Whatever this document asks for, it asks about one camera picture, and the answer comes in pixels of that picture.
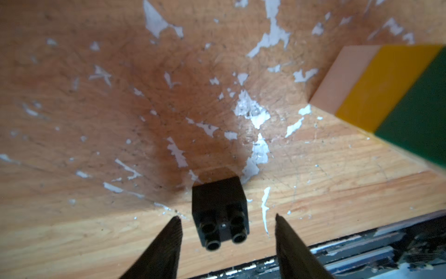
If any white lego brick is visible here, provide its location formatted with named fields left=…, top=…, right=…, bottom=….
left=309, top=45, right=381, bottom=115

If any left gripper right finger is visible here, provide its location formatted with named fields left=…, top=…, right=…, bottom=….
left=275, top=214, right=333, bottom=279

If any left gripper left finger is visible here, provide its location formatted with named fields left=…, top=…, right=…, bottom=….
left=120, top=216, right=183, bottom=279

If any yellow lego brick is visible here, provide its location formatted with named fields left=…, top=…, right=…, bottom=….
left=336, top=45, right=444, bottom=133

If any dark green long lego brick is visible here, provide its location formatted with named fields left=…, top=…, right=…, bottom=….
left=375, top=48, right=446, bottom=169

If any black lego brick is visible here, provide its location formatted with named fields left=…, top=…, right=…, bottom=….
left=192, top=176, right=250, bottom=252

